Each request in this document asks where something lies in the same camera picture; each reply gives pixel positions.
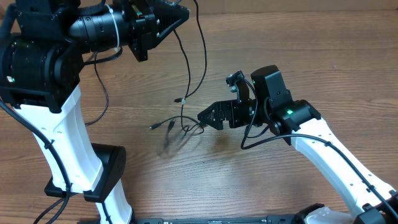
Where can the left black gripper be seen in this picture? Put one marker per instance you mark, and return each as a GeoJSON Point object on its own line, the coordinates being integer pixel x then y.
{"type": "Point", "coordinates": [140, 34]}

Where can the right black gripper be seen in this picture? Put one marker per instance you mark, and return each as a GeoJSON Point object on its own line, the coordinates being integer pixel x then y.
{"type": "Point", "coordinates": [236, 113]}

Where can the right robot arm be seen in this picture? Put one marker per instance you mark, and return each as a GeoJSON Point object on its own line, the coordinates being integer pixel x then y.
{"type": "Point", "coordinates": [264, 99]}

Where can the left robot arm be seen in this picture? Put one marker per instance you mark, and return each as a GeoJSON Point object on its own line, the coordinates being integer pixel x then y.
{"type": "Point", "coordinates": [42, 48]}

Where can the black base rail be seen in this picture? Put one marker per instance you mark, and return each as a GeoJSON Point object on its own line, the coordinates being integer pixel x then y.
{"type": "Point", "coordinates": [214, 221]}

